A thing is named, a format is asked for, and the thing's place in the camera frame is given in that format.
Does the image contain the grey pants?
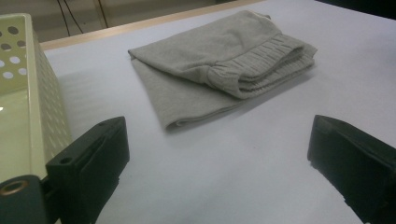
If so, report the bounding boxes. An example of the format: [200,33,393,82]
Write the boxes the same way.
[127,9,318,132]

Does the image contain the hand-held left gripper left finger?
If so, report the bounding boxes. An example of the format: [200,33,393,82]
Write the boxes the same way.
[45,116,131,224]

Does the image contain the pale yellow perforated plastic basket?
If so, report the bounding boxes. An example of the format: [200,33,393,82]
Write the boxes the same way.
[0,12,73,185]

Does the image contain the black hanging cable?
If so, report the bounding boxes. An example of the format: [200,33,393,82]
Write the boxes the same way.
[63,0,85,35]
[56,0,72,37]
[97,0,109,29]

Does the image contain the wooden table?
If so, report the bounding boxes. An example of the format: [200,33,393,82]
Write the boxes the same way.
[39,0,265,51]

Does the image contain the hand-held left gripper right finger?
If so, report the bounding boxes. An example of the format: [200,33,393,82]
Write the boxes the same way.
[306,114,396,224]

